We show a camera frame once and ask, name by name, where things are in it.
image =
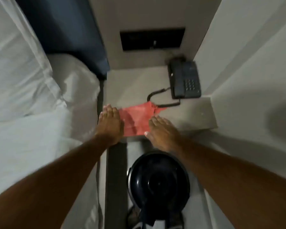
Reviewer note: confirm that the black round container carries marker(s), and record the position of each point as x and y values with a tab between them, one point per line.
157	178

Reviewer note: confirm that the white pillow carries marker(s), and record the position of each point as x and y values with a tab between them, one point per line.
16	69

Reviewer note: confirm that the person's right forearm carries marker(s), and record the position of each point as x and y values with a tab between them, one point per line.
231	186

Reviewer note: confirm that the person's right hand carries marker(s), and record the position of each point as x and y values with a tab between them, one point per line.
163	135

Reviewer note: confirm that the person's left forearm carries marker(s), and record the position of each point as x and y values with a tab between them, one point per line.
50	183

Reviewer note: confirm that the person's right thumb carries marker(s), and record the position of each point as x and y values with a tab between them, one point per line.
148	134

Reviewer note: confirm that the person's left fingers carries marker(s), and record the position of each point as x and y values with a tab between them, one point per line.
109	110

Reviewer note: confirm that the black wall switch panel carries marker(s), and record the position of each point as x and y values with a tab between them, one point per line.
152	39

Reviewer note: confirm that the red cloth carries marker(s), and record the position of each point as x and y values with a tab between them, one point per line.
135	116

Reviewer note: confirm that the person's left hand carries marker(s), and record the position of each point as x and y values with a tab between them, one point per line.
110	126

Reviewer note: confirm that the black desk telephone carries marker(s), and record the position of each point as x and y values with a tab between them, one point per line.
184	79

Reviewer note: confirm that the grey bedside table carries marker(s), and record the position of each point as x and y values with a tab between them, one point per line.
133	85

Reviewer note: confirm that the dark blue headboard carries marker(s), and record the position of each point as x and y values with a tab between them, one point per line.
69	28

